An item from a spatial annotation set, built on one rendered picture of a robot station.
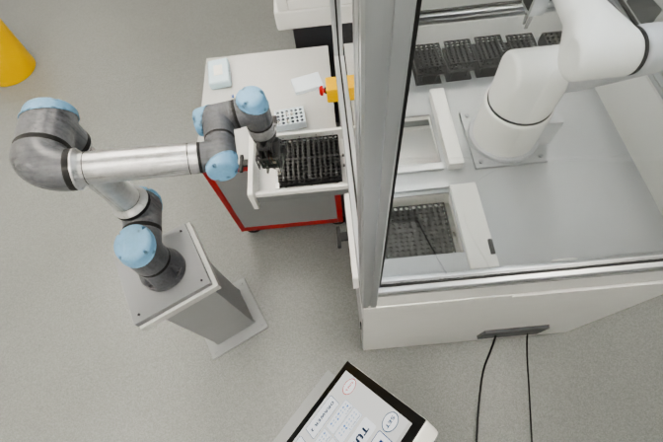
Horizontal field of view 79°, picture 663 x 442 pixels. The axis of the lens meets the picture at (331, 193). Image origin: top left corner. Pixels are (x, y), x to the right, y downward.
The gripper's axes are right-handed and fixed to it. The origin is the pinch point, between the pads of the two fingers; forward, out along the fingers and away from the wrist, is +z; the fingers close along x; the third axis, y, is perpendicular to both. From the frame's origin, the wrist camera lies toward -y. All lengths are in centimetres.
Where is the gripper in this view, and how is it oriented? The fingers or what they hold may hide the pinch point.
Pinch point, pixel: (276, 164)
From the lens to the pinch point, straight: 132.8
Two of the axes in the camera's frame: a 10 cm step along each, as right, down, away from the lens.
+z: 0.7, 4.8, 8.7
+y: 0.3, 8.8, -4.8
